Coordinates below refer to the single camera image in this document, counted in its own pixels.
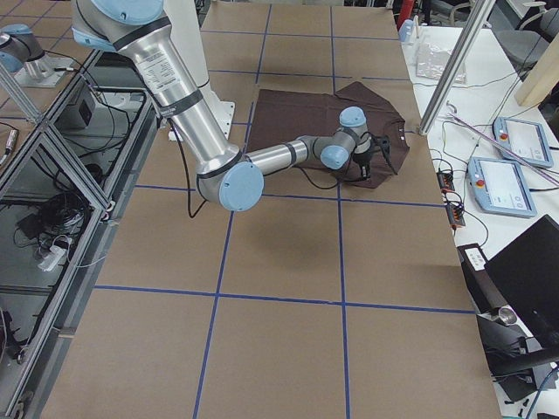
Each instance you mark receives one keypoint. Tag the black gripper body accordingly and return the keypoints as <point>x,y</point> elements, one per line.
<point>362,160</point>

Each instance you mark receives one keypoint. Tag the brown t-shirt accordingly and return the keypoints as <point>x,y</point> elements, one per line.
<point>282,116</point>

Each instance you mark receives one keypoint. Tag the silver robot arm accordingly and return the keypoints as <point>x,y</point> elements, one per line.
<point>141,31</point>

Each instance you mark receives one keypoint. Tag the orange black circuit board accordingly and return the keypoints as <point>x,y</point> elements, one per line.
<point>445,181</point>

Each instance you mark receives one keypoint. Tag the clear plastic bag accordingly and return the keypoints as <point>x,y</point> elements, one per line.
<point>431,61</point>

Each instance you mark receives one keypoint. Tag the long reacher grabber stick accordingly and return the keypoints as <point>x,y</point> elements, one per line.
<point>453,114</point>

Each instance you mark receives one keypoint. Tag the near teach pendant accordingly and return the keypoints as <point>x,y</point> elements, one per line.
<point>499,187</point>

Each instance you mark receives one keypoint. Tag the teach pendant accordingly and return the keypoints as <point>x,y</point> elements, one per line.
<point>524,138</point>
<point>499,187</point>

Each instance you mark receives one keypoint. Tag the far teach pendant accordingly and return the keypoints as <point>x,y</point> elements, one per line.
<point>524,138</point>

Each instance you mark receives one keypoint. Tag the black box with label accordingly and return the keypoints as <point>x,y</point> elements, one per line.
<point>483,290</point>

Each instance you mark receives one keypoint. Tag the black monitor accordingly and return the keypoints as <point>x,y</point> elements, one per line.
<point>526,274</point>

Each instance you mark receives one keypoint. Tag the grey office chair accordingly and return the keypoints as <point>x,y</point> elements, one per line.
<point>523,47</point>

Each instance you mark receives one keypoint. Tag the wooden beam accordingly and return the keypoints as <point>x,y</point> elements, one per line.
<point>542,78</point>

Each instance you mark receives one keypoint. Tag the silver metal cup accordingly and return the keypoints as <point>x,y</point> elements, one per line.
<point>504,316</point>

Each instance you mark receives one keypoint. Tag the black monitor stand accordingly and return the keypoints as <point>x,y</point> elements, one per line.
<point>518,363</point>

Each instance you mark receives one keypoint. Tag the white power strip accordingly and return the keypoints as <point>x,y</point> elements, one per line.
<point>53,257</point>

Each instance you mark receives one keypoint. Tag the aluminium frame post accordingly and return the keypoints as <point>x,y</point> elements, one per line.
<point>478,16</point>

